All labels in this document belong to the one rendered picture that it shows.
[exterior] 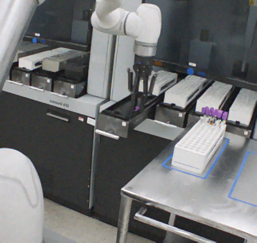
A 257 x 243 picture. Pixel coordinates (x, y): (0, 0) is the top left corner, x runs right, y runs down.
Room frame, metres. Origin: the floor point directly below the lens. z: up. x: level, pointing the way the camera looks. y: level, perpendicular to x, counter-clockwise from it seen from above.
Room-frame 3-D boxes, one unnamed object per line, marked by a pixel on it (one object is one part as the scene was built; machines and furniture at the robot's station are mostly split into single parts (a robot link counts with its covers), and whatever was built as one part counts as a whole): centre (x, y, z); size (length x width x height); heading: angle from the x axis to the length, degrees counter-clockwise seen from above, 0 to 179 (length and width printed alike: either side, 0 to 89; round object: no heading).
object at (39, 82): (2.07, 0.35, 0.78); 0.73 x 0.14 x 0.09; 157
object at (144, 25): (1.45, -0.02, 1.18); 0.13 x 0.11 x 0.16; 69
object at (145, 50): (1.44, -0.03, 1.07); 0.09 x 0.09 x 0.06
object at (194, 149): (1.09, -0.25, 0.85); 0.30 x 0.10 x 0.06; 155
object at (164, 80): (1.79, -0.13, 0.83); 0.30 x 0.10 x 0.06; 157
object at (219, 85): (1.91, -0.51, 0.83); 0.30 x 0.10 x 0.06; 157
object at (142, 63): (1.44, -0.03, 1.00); 0.08 x 0.07 x 0.09; 67
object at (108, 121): (1.63, -0.06, 0.78); 0.73 x 0.14 x 0.09; 157
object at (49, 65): (1.85, 0.44, 0.85); 0.12 x 0.02 x 0.06; 68
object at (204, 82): (1.96, -0.37, 0.83); 0.30 x 0.10 x 0.06; 157
